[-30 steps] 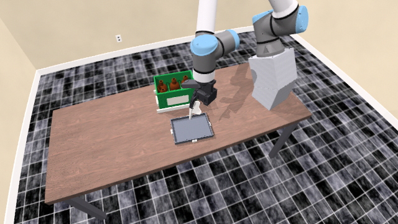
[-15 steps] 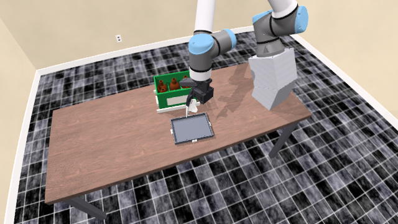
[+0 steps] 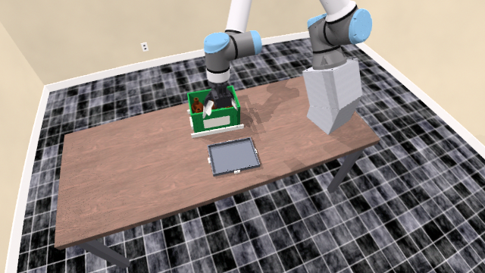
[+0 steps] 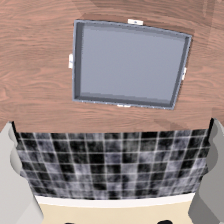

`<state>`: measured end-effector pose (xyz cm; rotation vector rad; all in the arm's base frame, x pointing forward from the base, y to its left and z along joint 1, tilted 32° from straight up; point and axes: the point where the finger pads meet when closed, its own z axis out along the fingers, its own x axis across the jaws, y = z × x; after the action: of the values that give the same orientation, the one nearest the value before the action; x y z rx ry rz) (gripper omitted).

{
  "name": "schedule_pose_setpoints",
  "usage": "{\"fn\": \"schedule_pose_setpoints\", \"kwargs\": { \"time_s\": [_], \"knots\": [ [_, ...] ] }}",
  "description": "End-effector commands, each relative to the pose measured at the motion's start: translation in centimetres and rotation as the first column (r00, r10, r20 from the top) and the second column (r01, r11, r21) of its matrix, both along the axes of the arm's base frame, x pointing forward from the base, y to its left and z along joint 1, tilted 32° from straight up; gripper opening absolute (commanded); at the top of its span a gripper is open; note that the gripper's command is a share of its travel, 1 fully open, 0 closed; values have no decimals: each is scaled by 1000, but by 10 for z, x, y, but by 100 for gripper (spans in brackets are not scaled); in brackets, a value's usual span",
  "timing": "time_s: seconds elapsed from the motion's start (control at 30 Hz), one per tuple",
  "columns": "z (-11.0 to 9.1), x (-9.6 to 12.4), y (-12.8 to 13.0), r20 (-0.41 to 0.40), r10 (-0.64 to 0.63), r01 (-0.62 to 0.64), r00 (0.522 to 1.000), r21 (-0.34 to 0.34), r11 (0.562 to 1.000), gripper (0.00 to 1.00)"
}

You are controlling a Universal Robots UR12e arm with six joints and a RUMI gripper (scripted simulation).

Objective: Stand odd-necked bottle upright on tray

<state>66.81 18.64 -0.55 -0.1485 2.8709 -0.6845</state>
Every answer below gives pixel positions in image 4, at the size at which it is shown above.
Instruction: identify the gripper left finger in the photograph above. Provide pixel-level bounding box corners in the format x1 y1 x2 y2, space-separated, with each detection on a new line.
0 121 44 224

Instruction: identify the grey rectangular tray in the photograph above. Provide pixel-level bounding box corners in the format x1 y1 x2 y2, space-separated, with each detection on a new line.
72 19 192 110

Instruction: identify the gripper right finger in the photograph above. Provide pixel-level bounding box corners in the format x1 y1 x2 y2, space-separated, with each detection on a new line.
188 118 224 224

